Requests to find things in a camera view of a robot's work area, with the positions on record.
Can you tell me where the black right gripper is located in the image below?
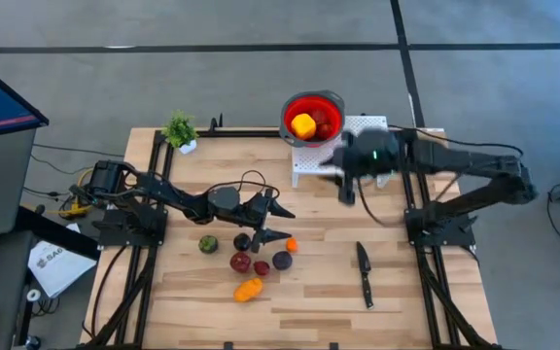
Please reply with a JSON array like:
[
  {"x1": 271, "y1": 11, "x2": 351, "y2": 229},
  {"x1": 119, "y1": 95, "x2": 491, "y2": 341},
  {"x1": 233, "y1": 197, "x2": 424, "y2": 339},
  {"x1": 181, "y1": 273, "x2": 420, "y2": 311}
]
[{"x1": 318, "y1": 128, "x2": 402, "y2": 206}]

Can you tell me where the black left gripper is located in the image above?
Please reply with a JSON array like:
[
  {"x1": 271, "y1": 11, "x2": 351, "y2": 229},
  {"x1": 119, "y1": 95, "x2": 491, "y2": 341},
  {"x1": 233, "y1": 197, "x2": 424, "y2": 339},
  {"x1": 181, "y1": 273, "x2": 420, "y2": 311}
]
[{"x1": 238, "y1": 191, "x2": 297, "y2": 254}]

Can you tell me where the yellow fruit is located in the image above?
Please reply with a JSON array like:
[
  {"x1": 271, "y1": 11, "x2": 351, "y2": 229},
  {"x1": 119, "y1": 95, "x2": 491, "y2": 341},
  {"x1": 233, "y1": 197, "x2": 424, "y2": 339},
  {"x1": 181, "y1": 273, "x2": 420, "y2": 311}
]
[{"x1": 290, "y1": 113, "x2": 318, "y2": 141}]

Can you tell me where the black round fruit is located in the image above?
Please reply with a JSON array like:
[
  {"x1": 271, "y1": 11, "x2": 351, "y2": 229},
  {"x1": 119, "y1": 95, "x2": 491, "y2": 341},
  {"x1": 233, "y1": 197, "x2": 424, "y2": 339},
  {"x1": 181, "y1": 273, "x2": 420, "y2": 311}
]
[{"x1": 232, "y1": 232, "x2": 253, "y2": 253}]

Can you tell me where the purple round fruit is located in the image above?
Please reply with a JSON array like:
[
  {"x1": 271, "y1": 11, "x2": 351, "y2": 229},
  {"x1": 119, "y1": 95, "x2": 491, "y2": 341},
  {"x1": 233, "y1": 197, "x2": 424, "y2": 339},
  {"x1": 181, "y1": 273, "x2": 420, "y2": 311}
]
[{"x1": 271, "y1": 250, "x2": 294, "y2": 271}]

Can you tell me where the dark red round fruit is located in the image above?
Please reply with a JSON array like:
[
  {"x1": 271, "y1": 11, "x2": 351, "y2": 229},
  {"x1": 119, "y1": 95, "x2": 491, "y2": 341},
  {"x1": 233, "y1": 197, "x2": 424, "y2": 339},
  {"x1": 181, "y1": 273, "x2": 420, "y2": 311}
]
[{"x1": 228, "y1": 251, "x2": 253, "y2": 274}]

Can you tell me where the white perforated metal shelf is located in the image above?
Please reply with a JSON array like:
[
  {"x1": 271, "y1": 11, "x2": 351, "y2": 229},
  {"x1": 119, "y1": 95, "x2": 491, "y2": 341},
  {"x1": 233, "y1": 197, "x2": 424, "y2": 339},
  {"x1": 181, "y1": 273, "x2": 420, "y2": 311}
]
[{"x1": 291, "y1": 115, "x2": 391, "y2": 190}]

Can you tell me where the orange mango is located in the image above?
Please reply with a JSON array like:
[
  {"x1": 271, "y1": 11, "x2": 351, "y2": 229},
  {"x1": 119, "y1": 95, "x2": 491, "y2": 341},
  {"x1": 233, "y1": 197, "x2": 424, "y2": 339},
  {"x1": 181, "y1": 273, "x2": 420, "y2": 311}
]
[{"x1": 232, "y1": 277, "x2": 264, "y2": 303}]

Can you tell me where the red colander with grey rim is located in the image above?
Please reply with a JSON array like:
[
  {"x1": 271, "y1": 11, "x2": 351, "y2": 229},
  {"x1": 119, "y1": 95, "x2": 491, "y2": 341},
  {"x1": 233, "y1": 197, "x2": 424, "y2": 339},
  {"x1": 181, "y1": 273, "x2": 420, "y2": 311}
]
[{"x1": 279, "y1": 89, "x2": 347, "y2": 150}]

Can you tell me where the black kitchen knife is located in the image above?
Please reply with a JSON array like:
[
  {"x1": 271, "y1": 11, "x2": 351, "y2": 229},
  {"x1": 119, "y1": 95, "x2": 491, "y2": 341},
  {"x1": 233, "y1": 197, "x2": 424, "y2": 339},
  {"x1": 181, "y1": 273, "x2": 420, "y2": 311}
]
[{"x1": 356, "y1": 241, "x2": 375, "y2": 310}]

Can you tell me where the green potted plant white pot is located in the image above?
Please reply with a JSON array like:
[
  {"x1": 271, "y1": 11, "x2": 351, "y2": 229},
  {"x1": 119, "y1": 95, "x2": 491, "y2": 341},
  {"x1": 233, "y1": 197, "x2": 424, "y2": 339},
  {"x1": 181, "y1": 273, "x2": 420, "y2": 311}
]
[{"x1": 161, "y1": 110, "x2": 199, "y2": 156}]

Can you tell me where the white printed paper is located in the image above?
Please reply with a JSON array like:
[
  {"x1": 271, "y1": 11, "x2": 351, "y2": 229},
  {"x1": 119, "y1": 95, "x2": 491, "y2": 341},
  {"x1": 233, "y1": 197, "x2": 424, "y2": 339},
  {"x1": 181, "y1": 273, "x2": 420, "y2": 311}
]
[{"x1": 26, "y1": 240, "x2": 97, "y2": 298}]

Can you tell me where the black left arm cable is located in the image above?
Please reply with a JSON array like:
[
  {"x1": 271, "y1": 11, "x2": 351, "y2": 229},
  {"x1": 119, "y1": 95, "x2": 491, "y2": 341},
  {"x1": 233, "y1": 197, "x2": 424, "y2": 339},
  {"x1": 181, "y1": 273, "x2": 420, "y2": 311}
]
[{"x1": 201, "y1": 169, "x2": 282, "y2": 201}]

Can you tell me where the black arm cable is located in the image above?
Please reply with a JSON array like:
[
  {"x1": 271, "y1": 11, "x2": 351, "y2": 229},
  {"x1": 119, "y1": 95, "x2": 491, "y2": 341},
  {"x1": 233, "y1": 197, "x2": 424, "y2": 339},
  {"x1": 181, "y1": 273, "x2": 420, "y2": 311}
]
[
  {"x1": 201, "y1": 169, "x2": 282, "y2": 201},
  {"x1": 389, "y1": 124, "x2": 525, "y2": 158}
]

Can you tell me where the black aluminium table frame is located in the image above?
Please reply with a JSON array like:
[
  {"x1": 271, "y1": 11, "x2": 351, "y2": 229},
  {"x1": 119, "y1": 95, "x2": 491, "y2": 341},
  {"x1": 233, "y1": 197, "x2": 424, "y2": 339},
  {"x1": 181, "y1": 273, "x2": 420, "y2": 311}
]
[{"x1": 80, "y1": 114, "x2": 505, "y2": 350}]

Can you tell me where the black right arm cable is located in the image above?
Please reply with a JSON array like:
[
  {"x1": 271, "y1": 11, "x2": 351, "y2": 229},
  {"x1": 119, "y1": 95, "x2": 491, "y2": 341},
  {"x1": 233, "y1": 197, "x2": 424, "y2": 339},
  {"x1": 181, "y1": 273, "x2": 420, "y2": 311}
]
[{"x1": 389, "y1": 124, "x2": 525, "y2": 158}]

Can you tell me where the yellow cable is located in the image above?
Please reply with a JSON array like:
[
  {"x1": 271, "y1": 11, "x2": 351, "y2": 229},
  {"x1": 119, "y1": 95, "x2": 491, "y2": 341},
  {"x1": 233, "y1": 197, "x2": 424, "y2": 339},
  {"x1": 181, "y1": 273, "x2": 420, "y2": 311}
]
[{"x1": 58, "y1": 167, "x2": 95, "y2": 219}]

